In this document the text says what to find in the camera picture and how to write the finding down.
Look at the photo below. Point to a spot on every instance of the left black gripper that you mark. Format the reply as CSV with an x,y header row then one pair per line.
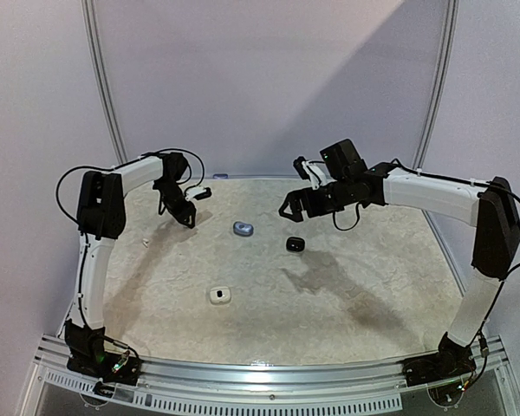
x,y
184,213

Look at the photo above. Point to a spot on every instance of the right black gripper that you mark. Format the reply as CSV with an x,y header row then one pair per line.
x,y
306,202

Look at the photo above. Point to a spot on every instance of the black earbud case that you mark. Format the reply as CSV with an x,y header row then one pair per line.
x,y
295,244

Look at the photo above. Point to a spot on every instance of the purple earbud charging case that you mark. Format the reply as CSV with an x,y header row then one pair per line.
x,y
243,229

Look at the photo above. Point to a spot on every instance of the white earbud case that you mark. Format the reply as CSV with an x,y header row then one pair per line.
x,y
220,295

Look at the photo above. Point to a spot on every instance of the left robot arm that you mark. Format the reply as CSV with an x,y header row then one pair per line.
x,y
101,218

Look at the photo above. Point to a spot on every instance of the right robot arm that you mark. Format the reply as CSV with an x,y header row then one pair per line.
x,y
488,207

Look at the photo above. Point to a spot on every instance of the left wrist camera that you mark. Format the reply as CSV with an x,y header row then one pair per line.
x,y
197,192

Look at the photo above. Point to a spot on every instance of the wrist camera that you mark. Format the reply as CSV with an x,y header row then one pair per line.
x,y
308,170
197,192

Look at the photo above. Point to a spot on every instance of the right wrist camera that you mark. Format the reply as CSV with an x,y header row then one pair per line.
x,y
308,170

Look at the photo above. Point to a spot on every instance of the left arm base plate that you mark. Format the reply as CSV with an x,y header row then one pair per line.
x,y
109,367

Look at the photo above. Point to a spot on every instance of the aluminium front rail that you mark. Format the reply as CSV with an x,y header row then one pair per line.
x,y
192,388

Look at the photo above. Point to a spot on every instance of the left aluminium corner post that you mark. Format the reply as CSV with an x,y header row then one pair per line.
x,y
90,18

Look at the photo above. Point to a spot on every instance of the aluminium corner post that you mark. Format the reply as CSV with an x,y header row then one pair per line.
x,y
90,18
438,83

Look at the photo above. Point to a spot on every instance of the right aluminium corner post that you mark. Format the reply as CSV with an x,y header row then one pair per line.
x,y
438,83

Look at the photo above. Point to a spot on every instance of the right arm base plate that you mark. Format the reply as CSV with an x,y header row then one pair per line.
x,y
434,368

